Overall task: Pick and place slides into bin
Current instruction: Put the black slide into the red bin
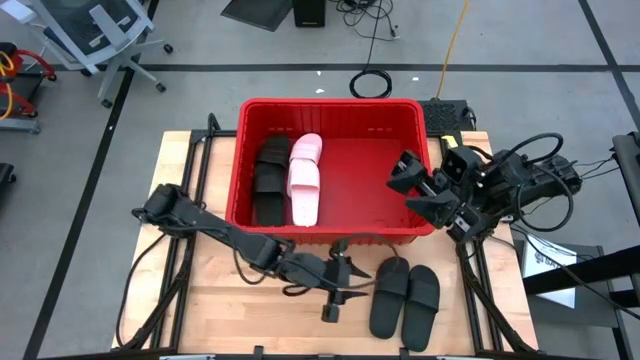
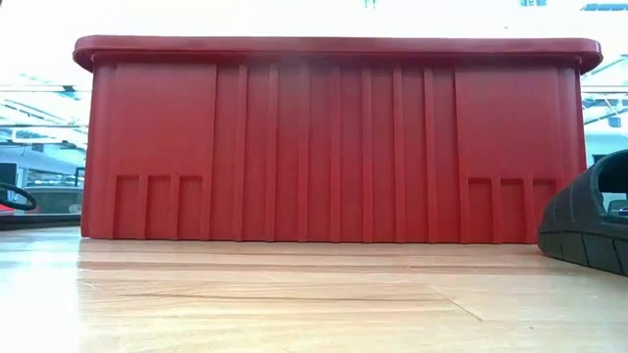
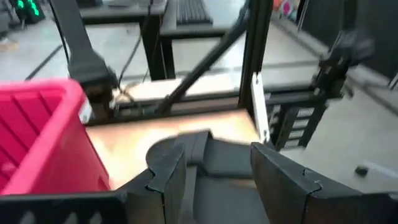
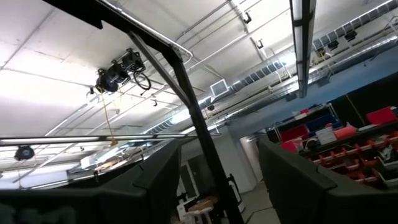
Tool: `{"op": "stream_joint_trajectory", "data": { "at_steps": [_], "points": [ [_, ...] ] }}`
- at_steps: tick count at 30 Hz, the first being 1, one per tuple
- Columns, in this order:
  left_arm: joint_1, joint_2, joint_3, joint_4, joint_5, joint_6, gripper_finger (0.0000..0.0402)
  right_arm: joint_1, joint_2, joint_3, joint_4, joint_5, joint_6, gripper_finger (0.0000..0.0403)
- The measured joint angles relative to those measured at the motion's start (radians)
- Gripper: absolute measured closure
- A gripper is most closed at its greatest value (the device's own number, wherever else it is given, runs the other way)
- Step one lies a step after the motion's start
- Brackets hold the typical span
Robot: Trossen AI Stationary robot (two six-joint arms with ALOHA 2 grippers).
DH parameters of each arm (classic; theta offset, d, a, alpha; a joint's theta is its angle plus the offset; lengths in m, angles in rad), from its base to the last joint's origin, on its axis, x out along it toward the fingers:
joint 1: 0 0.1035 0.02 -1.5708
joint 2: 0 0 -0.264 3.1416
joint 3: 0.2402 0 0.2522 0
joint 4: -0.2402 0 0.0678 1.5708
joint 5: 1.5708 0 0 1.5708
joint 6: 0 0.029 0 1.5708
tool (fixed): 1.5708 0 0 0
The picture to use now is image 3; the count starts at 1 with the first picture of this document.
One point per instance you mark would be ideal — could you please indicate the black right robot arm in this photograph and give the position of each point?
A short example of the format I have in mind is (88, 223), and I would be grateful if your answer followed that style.
(90, 68)

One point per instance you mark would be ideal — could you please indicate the red plastic bin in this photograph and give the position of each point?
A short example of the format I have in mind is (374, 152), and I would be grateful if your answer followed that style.
(46, 140)

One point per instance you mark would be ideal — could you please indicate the black keyboard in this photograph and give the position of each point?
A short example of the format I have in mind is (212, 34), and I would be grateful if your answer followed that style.
(192, 11)

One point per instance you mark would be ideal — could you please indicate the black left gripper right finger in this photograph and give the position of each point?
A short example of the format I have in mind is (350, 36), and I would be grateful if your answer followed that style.
(286, 186)

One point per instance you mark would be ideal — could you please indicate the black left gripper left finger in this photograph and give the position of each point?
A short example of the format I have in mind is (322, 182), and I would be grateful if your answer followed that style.
(161, 186)

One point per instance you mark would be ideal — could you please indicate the white label plate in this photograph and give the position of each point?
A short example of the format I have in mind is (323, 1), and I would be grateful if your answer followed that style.
(259, 109)

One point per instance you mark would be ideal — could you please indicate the black desk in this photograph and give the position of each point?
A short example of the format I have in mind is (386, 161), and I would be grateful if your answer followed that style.
(124, 12)

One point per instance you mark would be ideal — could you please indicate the black stand joint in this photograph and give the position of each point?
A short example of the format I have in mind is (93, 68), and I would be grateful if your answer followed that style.
(345, 53)

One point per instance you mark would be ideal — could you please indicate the colourful printed board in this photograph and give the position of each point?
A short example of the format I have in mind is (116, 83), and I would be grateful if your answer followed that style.
(286, 7)

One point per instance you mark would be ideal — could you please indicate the black slide sandal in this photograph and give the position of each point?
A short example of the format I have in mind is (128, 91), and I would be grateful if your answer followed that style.
(217, 155)

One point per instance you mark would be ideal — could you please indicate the grey desk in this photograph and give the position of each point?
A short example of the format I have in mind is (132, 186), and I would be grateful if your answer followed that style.
(199, 29)

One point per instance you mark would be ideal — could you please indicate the green LED display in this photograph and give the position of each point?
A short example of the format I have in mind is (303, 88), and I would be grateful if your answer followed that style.
(28, 7)

